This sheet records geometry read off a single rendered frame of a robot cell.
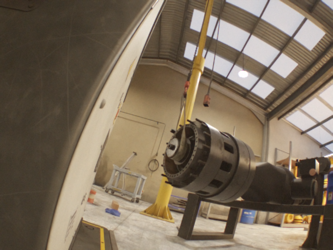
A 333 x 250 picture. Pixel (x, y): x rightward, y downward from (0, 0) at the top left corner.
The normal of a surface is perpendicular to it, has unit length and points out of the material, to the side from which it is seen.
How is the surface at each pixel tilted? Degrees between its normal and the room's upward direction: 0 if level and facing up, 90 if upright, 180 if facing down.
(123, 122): 90
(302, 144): 90
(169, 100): 90
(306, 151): 90
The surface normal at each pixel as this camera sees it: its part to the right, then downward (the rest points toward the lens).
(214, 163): 0.40, 0.03
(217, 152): 0.50, -0.22
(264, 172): 0.18, -0.33
